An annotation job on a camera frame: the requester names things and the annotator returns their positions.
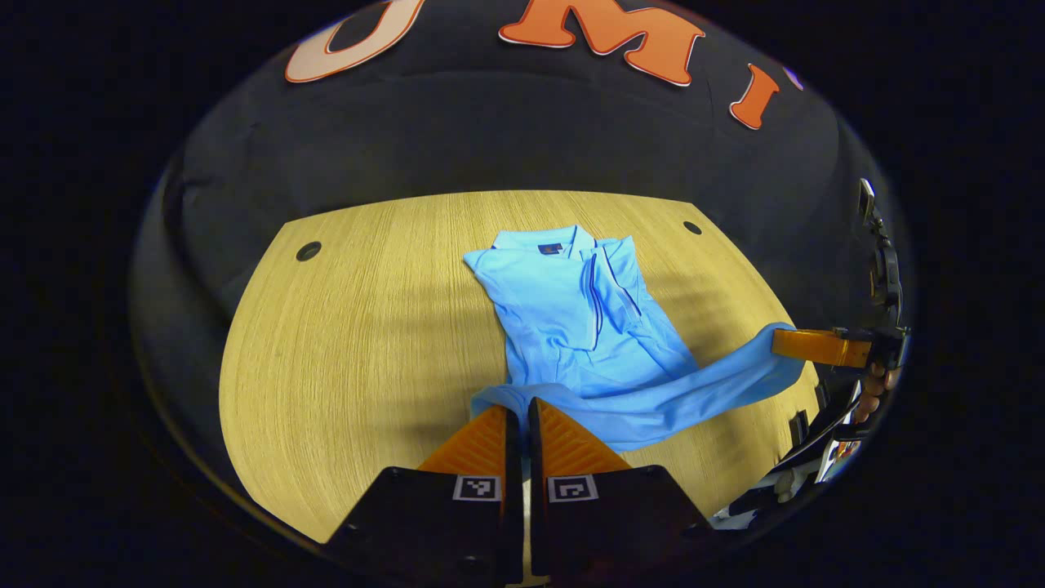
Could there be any white edged dark panel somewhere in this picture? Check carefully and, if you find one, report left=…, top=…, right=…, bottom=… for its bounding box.
left=767, top=380, right=865, bottom=483

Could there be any black backdrop cloth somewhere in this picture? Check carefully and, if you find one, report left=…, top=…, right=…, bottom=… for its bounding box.
left=129, top=0, right=915, bottom=425

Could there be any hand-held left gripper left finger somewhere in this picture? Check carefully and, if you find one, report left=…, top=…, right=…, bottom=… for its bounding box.
left=325, top=406, right=523, bottom=586

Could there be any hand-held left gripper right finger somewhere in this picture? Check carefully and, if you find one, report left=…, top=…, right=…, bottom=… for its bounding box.
left=527, top=397, right=713, bottom=582

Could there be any light blue T-shirt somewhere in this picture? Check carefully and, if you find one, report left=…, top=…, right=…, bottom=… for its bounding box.
left=463, top=225, right=807, bottom=454

